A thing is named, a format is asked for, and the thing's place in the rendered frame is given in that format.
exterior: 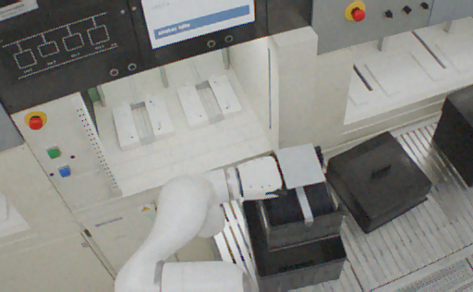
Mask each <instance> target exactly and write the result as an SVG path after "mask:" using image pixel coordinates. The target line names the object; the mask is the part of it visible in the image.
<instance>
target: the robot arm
mask: <svg viewBox="0 0 473 292"><path fill-rule="evenodd" d="M279 171H282V169H281V166H280V164H279V161H278V158H277V155H276V154H275V153H274V152H272V153H271V154H270V155H268V156H267V157H262V158H259V159H255V160H252V161H249V162H246V163H243V164H240V165H238V166H237V168H236V171H235V170H234V167H228V168H224V169H219V170H214V171H210V172H205V173H200V174H187V175H182V176H176V177H173V178H172V179H170V180H168V181H167V182H165V183H164V185H163V186H162V188H161V190H160V193H159V197H158V200H159V201H158V208H157V214H156V218H155V222H154V224H153V227H152V231H151V233H150V234H149V235H148V236H147V238H146V239H145V241H144V242H143V243H141V246H140V247H139V248H138V249H137V250H136V251H135V252H134V253H133V255H132V256H131V257H130V258H129V259H128V260H126V263H125V264H124V265H123V267H121V268H120V271H119V273H118V275H117V276H116V278H115V285H114V288H113V291H114V292H251V289H250V284H249V283H250V279H249V278H248V276H247V274H246V273H245V271H244V270H243V269H242V268H241V267H239V266H236V265H234V264H233V263H230V262H168V263H165V262H166V260H167V259H168V258H169V257H170V256H171V255H173V254H175V253H176V252H177V251H178V250H180V249H181V248H182V247H183V246H184V245H187V244H188V243H189V241H190V240H191V239H192V238H194V237H195V236H199V237H212V236H215V235H217V234H219V233H221V232H223V230H224V228H225V219H224V210H223V205H222V204H223V202H230V201H238V200H240V198H239V195H241V198H243V197H244V200H247V201H254V200H265V199H268V198H271V197H276V196H283V197H285V196H286V193H287V191H288V189H286V183H285V178H284V177H280V174H279ZM282 187H285V188H284V189H283V190H282Z"/></svg>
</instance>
